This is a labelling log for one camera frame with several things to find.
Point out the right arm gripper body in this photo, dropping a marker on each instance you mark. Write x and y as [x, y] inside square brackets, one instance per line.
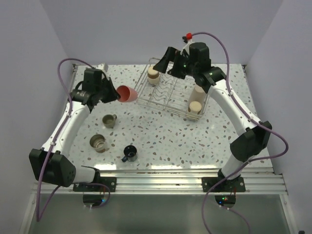
[183, 67]

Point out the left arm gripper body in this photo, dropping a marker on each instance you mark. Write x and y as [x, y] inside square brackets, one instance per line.
[98, 90]

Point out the white steel cup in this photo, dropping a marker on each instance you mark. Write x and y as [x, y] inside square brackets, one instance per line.
[98, 143]
[153, 76]

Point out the coral pink cup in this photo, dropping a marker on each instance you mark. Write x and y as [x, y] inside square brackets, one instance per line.
[127, 94]

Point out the tall beige cup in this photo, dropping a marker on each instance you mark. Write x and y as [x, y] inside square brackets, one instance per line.
[197, 94]

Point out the white steel cup cork base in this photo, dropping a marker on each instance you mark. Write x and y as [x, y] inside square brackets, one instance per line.
[195, 107]

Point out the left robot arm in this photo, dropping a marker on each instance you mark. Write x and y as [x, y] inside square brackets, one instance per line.
[50, 163]

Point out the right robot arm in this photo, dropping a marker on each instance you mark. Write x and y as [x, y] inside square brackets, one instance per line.
[253, 134]

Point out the small olive metal mug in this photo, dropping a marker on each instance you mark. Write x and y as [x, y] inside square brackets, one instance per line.
[109, 121]

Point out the black mug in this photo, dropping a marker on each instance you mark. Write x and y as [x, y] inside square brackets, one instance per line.
[130, 153]

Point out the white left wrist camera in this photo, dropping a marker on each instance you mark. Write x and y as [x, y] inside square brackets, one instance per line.
[105, 67]

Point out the wire dish rack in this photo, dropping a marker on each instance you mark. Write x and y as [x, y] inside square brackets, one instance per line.
[170, 95]

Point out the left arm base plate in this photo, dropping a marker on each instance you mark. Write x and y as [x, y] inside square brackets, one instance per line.
[101, 184]

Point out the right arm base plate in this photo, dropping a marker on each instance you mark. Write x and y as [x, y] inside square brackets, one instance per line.
[227, 186]

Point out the aluminium rail frame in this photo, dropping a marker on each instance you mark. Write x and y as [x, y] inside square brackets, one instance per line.
[257, 181]

